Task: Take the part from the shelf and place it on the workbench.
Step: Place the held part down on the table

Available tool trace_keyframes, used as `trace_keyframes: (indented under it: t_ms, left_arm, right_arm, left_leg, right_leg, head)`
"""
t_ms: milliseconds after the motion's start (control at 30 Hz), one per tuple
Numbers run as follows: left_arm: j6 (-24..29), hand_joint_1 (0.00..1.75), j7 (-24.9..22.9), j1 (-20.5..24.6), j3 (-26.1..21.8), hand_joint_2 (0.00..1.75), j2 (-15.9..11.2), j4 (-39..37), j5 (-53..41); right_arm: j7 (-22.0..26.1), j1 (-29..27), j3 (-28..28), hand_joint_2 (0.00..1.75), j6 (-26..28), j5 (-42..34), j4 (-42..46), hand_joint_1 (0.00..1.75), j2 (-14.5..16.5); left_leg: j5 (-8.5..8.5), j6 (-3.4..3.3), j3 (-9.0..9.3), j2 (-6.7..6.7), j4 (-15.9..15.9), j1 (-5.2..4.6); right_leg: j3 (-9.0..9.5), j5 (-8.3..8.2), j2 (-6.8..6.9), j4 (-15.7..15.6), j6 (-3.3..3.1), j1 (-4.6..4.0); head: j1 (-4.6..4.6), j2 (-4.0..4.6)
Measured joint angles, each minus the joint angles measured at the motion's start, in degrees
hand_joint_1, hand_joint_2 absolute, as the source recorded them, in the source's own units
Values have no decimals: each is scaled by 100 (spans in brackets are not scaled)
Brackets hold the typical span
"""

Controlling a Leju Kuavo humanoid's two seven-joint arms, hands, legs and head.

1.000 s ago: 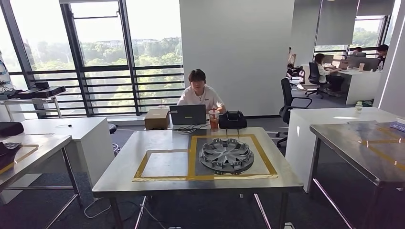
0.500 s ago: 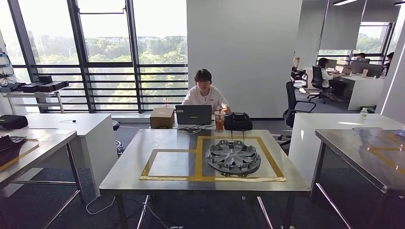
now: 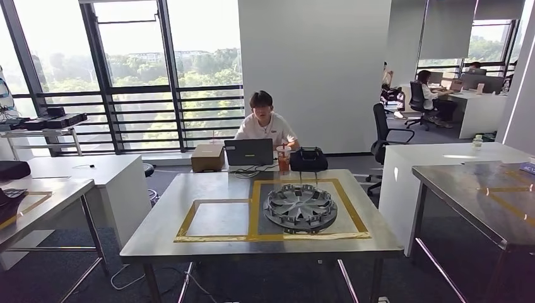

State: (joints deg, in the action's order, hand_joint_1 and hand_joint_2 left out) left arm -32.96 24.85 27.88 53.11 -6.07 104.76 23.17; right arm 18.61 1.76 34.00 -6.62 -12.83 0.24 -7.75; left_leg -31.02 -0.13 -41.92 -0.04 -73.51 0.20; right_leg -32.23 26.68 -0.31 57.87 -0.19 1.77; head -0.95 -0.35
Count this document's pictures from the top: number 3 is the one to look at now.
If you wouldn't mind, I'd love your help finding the stainless steel workbench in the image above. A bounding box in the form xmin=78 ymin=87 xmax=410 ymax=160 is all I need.
xmin=120 ymin=169 xmax=404 ymax=303
xmin=0 ymin=177 xmax=110 ymax=303
xmin=411 ymin=160 xmax=535 ymax=303

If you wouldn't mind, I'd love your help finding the black curved car part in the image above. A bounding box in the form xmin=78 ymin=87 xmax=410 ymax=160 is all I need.
xmin=0 ymin=188 xmax=29 ymax=227

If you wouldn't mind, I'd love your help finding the plastic cup red drink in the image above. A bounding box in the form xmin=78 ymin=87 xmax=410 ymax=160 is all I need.
xmin=276 ymin=142 xmax=292 ymax=172

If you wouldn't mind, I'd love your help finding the black handbag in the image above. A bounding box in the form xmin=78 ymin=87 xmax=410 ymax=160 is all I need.
xmin=289 ymin=146 xmax=329 ymax=173

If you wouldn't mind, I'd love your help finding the brown cardboard box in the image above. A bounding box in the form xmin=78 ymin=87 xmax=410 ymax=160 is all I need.
xmin=191 ymin=143 xmax=226 ymax=173

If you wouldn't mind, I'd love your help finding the silver car hubcap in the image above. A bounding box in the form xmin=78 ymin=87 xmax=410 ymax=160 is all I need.
xmin=263 ymin=184 xmax=339 ymax=234

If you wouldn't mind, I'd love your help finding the black office chair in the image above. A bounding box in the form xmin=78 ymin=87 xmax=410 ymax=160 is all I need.
xmin=404 ymin=81 xmax=438 ymax=132
xmin=366 ymin=102 xmax=415 ymax=198

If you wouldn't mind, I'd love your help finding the black round stool chrome base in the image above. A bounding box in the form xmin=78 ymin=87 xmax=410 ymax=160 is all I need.
xmin=143 ymin=163 xmax=160 ymax=206

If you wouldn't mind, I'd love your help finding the white table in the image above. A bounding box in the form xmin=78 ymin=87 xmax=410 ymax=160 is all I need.
xmin=26 ymin=155 xmax=152 ymax=252
xmin=378 ymin=142 xmax=532 ymax=257

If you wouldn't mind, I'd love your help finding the long black equipment box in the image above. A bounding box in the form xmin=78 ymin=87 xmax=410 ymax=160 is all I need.
xmin=21 ymin=112 xmax=88 ymax=131

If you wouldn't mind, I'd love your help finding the grey roller blind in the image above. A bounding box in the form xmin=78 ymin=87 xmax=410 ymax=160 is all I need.
xmin=474 ymin=0 xmax=526 ymax=20
xmin=419 ymin=0 xmax=478 ymax=60

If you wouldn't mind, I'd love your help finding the steel cart table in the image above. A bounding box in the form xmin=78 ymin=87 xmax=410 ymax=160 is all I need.
xmin=0 ymin=119 xmax=91 ymax=162

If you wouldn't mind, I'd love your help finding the large grey computer monitor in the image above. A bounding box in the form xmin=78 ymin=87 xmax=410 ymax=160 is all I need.
xmin=461 ymin=73 xmax=506 ymax=95

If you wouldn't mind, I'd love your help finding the black flat case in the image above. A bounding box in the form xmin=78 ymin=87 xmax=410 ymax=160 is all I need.
xmin=0 ymin=160 xmax=32 ymax=181

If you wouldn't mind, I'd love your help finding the black cable bundle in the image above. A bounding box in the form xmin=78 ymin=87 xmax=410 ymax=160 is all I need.
xmin=228 ymin=163 xmax=280 ymax=180

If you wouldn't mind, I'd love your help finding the black window frame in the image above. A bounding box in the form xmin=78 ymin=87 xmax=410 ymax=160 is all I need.
xmin=0 ymin=0 xmax=245 ymax=157

